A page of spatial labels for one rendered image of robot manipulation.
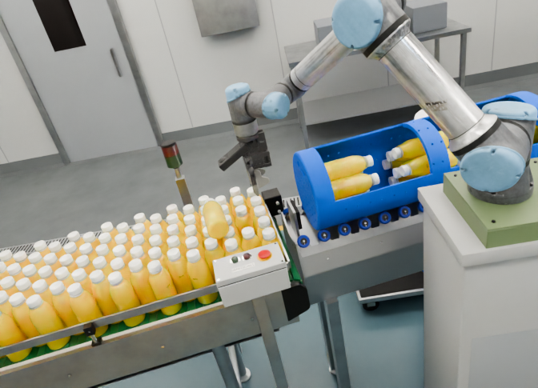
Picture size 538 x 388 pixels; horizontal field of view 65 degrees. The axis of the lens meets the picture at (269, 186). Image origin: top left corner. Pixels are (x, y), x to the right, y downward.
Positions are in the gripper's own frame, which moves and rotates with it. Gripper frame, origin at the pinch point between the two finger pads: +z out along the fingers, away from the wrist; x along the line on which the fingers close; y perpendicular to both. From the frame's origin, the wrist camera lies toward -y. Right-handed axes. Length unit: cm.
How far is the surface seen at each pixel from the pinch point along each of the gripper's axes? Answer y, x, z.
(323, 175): 22.4, -7.9, -2.5
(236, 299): -14.3, -31.9, 15.0
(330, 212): 21.6, -12.0, 9.1
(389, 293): 60, 32, 102
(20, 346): -81, -19, 20
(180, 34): -12, 354, -2
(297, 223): 11.9, -2.9, 16.4
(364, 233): 33.8, -9.0, 24.0
